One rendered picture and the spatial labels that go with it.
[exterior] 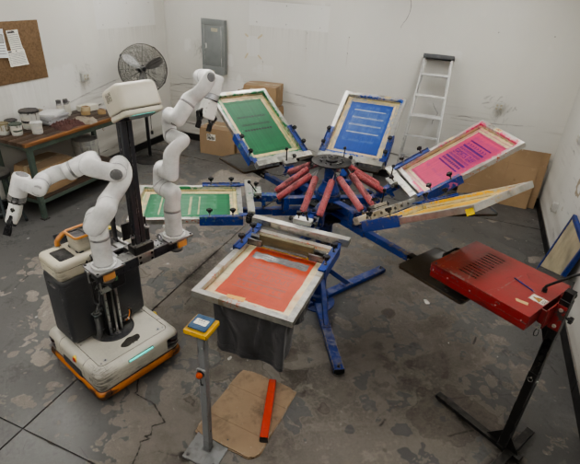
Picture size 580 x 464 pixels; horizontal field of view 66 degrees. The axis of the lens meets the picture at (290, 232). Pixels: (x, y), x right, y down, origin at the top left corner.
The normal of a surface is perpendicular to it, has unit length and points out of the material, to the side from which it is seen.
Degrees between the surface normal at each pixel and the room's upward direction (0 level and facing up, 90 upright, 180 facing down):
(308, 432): 0
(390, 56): 90
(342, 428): 0
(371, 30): 90
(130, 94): 64
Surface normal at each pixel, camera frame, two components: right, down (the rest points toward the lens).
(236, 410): 0.02, -0.87
